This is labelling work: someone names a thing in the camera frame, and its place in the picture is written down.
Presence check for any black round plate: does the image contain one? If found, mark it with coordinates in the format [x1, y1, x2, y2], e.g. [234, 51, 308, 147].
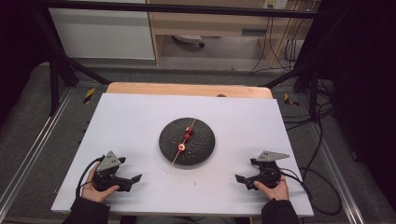
[158, 117, 217, 167]

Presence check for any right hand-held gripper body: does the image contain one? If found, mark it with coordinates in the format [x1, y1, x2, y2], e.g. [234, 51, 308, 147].
[250, 150, 290, 189]

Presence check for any bundle of black floor cables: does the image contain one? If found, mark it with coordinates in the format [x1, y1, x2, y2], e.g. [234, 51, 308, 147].
[281, 77, 335, 171]

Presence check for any person's left hand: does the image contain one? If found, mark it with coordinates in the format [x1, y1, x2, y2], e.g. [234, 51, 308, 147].
[81, 170, 120, 203]

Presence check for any white power strip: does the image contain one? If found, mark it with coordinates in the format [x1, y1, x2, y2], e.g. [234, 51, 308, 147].
[262, 0, 289, 10]

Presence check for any light wooden desk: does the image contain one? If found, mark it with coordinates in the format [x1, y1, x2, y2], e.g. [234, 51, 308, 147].
[146, 0, 316, 68]

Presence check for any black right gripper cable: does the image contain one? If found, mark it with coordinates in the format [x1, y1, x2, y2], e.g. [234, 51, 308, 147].
[279, 167, 343, 217]

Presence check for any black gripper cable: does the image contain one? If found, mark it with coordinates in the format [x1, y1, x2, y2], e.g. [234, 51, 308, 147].
[279, 167, 343, 217]
[75, 156, 106, 199]

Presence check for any white chair base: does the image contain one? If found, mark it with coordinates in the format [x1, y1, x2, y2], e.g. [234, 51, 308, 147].
[172, 34, 205, 49]

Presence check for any yellow black tape marker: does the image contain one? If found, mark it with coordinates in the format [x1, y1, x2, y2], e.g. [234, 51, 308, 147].
[283, 92, 301, 107]
[82, 87, 97, 105]

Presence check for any white cabinet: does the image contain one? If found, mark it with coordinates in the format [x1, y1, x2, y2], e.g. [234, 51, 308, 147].
[48, 0, 156, 61]

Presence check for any wooden table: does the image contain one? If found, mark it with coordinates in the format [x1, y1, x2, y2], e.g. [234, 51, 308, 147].
[106, 81, 275, 100]

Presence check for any person's right hand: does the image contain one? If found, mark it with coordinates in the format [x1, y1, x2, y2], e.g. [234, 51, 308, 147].
[253, 169, 290, 202]

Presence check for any wooden skewer stick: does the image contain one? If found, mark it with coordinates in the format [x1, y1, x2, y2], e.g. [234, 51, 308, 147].
[169, 115, 198, 168]

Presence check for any aluminium floor rail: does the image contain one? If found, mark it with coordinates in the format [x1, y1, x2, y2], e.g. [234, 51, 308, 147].
[0, 88, 76, 213]
[306, 119, 366, 224]

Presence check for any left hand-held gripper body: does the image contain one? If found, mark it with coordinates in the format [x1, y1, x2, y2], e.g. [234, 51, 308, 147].
[92, 150, 127, 192]

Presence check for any black metal frame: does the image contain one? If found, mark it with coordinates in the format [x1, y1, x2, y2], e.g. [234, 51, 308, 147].
[29, 0, 328, 118]

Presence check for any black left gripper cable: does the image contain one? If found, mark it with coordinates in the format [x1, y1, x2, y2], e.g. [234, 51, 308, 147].
[75, 156, 106, 199]

